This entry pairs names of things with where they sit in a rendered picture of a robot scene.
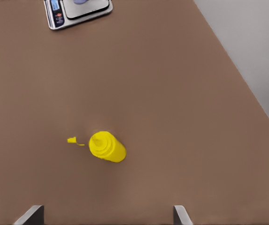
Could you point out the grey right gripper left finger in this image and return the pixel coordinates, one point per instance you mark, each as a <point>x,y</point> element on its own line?
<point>32,216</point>

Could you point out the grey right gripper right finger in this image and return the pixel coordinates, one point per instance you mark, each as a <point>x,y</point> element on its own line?
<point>181,216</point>

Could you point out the yellow sauce bottle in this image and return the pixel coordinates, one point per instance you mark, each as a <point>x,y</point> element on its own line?
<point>107,147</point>

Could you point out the pale purple cup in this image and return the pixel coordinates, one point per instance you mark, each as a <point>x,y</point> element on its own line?
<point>79,2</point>

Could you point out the silver kitchen scale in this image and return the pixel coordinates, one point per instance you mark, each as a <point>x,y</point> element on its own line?
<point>78,12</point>

